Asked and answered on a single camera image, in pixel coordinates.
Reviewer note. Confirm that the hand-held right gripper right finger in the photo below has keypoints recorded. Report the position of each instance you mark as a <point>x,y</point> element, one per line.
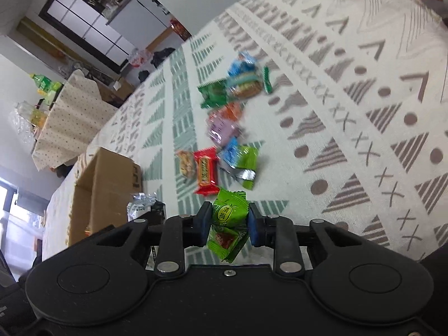
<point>255,229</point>

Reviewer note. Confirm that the purple snack packet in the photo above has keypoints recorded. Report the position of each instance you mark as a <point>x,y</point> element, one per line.
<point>222,130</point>

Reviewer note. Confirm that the window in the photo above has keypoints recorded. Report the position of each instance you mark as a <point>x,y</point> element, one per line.
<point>17,213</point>

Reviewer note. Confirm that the table with dotted tablecloth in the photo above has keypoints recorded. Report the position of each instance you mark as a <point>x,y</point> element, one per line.
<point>71,119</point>

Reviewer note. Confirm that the green silver-ended snack packet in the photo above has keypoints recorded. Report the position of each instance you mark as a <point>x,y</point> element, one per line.
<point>246,162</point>

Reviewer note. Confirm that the white panel door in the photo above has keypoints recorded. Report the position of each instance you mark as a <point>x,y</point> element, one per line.
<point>91,28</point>

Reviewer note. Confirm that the white bed sheet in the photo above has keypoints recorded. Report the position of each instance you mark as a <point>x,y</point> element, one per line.
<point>57,210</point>

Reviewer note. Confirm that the light blue snack packet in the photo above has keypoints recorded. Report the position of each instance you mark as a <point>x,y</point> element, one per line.
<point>241,64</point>

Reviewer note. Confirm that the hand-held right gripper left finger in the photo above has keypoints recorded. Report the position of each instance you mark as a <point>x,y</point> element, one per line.
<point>204,225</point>

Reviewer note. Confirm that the green drink bottle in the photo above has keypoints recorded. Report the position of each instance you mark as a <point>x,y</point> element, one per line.
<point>45,83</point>

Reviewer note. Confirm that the green stick snack packet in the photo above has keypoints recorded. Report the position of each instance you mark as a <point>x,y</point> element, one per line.
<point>267,79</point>

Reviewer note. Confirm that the red snack packet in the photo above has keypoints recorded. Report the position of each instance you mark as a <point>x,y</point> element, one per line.
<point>206,171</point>

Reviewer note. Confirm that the cardboard box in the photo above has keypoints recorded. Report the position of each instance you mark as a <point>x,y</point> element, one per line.
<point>105,189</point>

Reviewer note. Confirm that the printed blanket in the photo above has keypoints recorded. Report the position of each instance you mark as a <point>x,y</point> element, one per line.
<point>350,77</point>

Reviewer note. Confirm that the bright green snack packet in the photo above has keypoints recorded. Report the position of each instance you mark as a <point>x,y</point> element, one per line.
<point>229,217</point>

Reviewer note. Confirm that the black shoe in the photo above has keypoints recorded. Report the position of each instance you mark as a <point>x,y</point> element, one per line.
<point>143,75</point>
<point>162,56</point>

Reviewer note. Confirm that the dark green snack packet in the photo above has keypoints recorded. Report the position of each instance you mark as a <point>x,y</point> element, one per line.
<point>211,93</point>

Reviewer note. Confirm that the black snack packet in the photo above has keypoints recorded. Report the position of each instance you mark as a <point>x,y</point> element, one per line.
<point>158,212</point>

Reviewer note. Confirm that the clear biscuit snack packet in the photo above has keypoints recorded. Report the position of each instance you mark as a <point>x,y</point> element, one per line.
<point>245,85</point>

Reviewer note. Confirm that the red and white plastic bag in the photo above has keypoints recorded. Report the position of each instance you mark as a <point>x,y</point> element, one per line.
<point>138,57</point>

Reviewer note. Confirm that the tan peanut snack packet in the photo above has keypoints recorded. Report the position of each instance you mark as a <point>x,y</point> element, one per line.
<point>185,163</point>

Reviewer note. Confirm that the clear plastic bottles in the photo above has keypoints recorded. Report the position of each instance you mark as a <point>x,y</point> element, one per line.
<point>21,120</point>

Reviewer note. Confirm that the orange snack packet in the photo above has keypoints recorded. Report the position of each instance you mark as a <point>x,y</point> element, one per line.
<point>233,111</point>

